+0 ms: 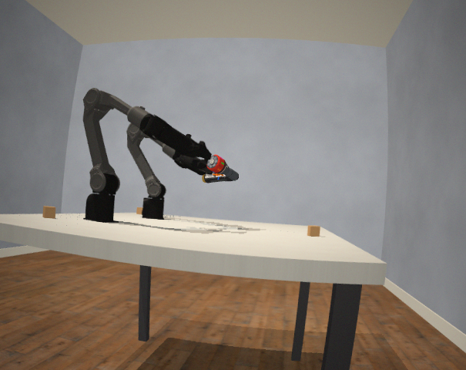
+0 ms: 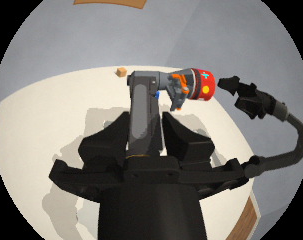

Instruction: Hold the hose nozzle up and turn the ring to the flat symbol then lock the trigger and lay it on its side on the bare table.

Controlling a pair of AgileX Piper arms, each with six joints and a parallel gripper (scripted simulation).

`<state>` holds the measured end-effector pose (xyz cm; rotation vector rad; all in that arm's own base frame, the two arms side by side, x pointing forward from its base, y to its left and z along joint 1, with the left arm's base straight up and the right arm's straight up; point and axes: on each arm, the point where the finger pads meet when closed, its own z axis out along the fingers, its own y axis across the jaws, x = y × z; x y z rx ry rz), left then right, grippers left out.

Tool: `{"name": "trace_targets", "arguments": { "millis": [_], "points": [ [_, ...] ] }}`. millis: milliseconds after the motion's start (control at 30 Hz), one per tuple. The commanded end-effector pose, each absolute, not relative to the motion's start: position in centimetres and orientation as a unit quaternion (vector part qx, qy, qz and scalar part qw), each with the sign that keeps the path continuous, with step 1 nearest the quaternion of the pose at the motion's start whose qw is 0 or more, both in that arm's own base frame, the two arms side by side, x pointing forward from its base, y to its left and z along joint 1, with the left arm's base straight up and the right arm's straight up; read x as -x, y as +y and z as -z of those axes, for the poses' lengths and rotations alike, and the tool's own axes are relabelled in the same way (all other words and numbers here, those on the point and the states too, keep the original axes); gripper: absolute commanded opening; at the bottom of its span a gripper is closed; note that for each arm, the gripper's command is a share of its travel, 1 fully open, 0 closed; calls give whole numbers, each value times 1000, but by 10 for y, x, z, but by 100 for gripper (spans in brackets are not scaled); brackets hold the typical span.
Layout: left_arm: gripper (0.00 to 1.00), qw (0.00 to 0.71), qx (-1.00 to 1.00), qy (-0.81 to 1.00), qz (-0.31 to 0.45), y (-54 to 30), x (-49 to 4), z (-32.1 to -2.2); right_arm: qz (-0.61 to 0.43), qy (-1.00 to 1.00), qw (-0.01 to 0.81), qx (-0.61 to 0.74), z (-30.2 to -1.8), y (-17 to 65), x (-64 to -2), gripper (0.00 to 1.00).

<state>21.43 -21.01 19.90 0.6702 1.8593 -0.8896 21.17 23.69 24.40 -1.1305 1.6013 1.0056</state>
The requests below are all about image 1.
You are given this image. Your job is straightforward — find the grey hose nozzle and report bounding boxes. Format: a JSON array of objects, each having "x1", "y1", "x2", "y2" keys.
[{"x1": 202, "y1": 155, "x2": 239, "y2": 183}]

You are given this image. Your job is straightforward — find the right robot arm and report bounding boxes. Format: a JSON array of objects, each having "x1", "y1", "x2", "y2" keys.
[{"x1": 83, "y1": 88, "x2": 181, "y2": 223}]

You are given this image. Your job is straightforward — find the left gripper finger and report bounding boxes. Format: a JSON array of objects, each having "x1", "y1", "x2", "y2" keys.
[{"x1": 195, "y1": 160, "x2": 213, "y2": 175}]

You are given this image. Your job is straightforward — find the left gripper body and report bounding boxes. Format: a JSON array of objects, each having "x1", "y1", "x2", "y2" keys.
[{"x1": 189, "y1": 158, "x2": 205, "y2": 176}]

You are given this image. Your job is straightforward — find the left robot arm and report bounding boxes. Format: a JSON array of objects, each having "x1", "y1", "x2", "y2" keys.
[{"x1": 126, "y1": 123, "x2": 192, "y2": 220}]

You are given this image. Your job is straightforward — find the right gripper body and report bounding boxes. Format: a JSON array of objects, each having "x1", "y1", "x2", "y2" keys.
[{"x1": 171, "y1": 133, "x2": 204, "y2": 154}]

